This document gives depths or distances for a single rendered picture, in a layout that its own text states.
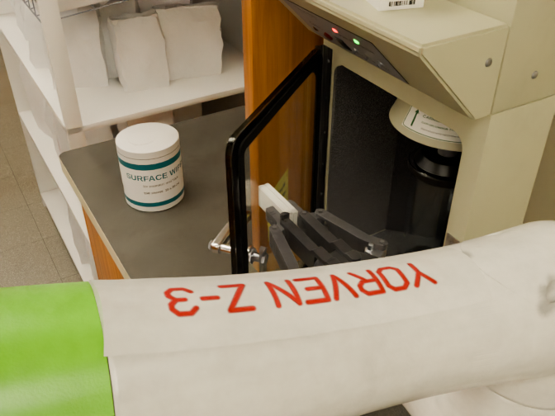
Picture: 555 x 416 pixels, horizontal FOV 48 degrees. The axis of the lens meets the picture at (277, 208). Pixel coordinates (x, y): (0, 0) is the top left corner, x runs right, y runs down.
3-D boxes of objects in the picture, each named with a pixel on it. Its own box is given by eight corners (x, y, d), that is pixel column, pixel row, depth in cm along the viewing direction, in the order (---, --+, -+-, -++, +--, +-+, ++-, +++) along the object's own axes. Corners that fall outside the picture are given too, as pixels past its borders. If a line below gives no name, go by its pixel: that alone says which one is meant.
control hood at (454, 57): (322, 26, 89) (325, -46, 83) (492, 116, 66) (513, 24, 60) (252, 41, 84) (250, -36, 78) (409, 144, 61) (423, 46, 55)
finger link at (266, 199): (292, 233, 73) (286, 234, 73) (263, 203, 78) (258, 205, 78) (292, 212, 71) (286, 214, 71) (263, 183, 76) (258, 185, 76)
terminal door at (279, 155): (313, 258, 112) (322, 44, 88) (243, 386, 89) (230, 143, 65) (309, 257, 112) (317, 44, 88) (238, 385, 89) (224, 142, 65)
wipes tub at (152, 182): (171, 173, 144) (164, 115, 135) (194, 201, 135) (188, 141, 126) (116, 189, 139) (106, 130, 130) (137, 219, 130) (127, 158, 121)
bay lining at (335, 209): (429, 210, 119) (460, 30, 99) (536, 289, 101) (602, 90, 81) (324, 251, 109) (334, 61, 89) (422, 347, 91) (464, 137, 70)
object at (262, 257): (269, 281, 83) (269, 248, 79) (263, 291, 81) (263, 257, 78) (256, 276, 83) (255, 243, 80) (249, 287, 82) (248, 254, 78)
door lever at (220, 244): (271, 226, 87) (271, 211, 85) (243, 268, 80) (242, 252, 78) (236, 218, 88) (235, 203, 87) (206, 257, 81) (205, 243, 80)
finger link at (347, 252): (352, 262, 64) (363, 257, 64) (297, 206, 71) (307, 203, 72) (349, 290, 66) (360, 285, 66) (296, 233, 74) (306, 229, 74)
